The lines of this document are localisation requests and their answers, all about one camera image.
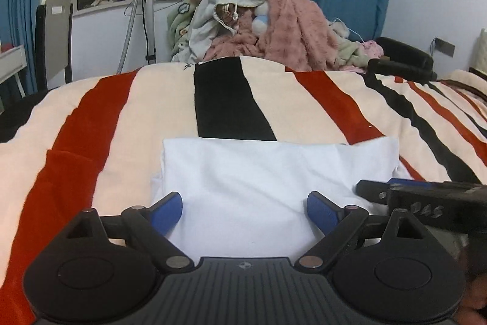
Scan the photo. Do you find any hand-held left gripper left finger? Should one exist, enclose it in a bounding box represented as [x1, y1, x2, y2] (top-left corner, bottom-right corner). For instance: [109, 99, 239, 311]
[65, 191, 194, 270]

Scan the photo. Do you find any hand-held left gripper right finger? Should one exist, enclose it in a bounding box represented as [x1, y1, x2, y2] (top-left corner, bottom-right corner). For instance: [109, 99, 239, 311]
[295, 191, 433, 270]

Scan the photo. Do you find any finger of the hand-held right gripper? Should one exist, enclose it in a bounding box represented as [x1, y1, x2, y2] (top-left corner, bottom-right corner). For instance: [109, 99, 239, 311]
[356, 178, 433, 203]

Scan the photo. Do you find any white shirt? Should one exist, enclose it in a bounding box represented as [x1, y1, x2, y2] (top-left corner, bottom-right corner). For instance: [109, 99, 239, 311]
[150, 136, 414, 259]

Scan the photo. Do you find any person's right hand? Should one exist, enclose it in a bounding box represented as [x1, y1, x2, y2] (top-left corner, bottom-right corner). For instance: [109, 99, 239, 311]
[460, 239, 487, 315]

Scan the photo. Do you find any red black striped cream blanket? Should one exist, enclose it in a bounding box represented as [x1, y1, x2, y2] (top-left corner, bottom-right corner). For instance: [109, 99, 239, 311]
[0, 56, 487, 325]

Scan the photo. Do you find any light green crumpled garment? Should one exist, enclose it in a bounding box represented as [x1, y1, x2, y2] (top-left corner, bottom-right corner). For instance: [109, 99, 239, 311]
[330, 37, 378, 73]

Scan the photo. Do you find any pink knitted garment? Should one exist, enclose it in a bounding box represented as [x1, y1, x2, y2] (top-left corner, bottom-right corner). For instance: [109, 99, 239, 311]
[359, 39, 385, 60]

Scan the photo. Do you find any beige cushion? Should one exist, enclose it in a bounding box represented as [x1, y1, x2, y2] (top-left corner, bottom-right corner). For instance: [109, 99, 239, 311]
[469, 28, 487, 76]

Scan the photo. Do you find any pink fluffy blanket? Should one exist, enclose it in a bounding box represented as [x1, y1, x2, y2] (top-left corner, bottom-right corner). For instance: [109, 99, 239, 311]
[190, 0, 340, 73]

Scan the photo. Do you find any pale green printed garment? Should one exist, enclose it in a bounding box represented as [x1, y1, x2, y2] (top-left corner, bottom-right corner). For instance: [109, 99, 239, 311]
[166, 0, 199, 64]

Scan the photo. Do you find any pink garment steamer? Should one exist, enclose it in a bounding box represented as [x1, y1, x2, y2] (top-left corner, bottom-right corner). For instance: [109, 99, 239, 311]
[116, 0, 158, 75]

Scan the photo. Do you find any blue and white plush toy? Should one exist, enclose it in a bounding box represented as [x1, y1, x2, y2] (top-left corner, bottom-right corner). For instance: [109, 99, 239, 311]
[253, 3, 272, 34]

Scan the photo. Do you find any grey dressing table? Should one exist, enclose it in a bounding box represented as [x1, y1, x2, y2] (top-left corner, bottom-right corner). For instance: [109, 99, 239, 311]
[0, 44, 28, 113]

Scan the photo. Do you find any dark wall socket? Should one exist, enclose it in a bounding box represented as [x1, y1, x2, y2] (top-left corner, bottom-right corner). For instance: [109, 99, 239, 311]
[433, 37, 456, 58]

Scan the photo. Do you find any grey chair with black frame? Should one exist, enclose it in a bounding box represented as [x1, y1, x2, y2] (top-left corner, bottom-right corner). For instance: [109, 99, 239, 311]
[35, 0, 74, 92]

